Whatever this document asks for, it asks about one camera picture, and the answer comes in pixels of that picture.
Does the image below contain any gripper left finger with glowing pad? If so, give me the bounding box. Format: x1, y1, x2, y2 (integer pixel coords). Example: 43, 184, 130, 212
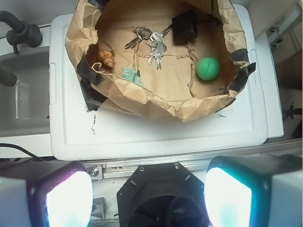
0, 161, 93, 227

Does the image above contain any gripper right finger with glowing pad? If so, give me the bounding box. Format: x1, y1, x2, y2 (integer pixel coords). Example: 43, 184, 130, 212
204, 155, 303, 227

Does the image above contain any black square box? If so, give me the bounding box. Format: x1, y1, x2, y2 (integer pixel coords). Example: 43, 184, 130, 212
171, 10, 197, 45

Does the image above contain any white plastic bin lid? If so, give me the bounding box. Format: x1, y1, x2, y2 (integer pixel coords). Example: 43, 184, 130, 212
49, 14, 268, 160

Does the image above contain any clear plastic tub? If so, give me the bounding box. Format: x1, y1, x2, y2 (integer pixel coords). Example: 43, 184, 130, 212
0, 46, 50, 137

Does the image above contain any green textured ball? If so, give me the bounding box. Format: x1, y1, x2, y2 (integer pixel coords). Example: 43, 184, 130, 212
196, 57, 220, 81

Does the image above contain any teal knitted cloth scrap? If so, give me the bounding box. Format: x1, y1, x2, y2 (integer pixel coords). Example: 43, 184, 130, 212
121, 67, 144, 87

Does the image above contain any crumpled brown paper bag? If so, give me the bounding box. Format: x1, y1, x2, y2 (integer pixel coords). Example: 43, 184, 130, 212
65, 0, 256, 122

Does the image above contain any brown spiral seashell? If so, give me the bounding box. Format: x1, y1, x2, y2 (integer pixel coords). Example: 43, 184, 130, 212
97, 43, 115, 68

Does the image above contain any bunch of silver keys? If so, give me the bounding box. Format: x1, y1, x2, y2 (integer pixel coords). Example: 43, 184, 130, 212
125, 24, 172, 70

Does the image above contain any black cable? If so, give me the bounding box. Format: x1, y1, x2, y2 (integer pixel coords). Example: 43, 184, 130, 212
0, 143, 48, 162

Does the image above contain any aluminium extrusion rail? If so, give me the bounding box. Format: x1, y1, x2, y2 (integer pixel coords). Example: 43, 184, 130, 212
82, 139, 303, 182

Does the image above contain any black octagonal mount plate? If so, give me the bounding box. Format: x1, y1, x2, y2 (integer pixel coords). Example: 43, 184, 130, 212
116, 162, 209, 227

